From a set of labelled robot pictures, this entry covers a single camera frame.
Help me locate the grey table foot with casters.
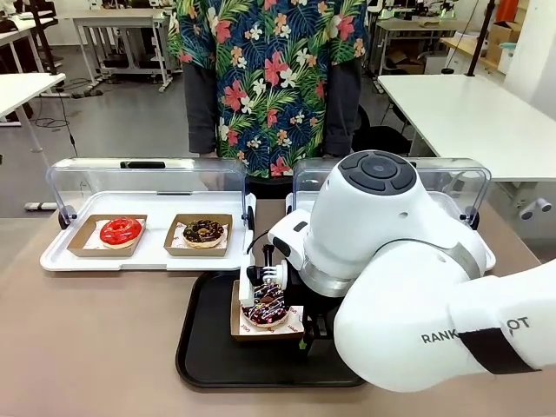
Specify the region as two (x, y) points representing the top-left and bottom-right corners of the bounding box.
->
(518, 196), (553, 222)

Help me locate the chocolate donut with coloured sprinkles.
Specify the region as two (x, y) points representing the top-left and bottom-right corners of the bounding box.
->
(241, 281), (290, 328)

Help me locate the chocolate donut with nut crumbs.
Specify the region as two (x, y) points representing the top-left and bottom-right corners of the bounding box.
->
(182, 219), (228, 249)

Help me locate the black serving tray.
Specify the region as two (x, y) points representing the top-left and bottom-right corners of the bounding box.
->
(175, 271), (367, 389)

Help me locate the person's right forearm, grey sleeve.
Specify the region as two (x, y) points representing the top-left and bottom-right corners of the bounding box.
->
(182, 60), (218, 157)

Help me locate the small white table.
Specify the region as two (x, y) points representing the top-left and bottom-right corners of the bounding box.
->
(0, 72), (67, 154)

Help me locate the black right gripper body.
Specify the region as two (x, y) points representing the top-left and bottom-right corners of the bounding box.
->
(289, 277), (347, 361)

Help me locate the black camera cable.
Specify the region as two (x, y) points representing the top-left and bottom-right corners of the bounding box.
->
(246, 232), (273, 264)

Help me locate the grey frame desk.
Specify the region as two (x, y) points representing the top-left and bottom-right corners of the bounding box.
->
(71, 8), (175, 93)

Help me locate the brown cardboard donut box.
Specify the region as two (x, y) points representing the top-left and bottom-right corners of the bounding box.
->
(229, 279), (308, 344)
(162, 213), (234, 258)
(66, 214), (149, 258)

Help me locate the white desk with equipment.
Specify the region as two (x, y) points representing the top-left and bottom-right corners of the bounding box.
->
(374, 16), (471, 80)

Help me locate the black office chair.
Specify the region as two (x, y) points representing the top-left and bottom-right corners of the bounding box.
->
(354, 103), (414, 157)

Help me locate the black floor cable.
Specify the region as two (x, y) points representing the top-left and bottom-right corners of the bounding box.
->
(33, 76), (95, 158)

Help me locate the large white table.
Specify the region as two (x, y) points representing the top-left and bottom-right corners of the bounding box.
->
(376, 74), (556, 183)

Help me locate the black pole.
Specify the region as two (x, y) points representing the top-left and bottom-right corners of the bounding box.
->
(466, 0), (497, 78)

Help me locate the person in floral shirt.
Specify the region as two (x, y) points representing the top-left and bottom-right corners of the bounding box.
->
(167, 0), (370, 199)

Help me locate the red glazed donut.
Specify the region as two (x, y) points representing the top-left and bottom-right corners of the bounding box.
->
(99, 216), (145, 250)

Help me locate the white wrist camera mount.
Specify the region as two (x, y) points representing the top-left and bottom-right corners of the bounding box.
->
(237, 259), (288, 305)

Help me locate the open cardboard box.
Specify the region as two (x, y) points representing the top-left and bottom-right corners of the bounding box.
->
(485, 20), (526, 63)

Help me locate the white display tray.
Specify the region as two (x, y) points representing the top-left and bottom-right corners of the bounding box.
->
(284, 190), (497, 273)
(39, 189), (257, 273)

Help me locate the wooden top workbench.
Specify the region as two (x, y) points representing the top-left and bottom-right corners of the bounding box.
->
(439, 36), (500, 74)

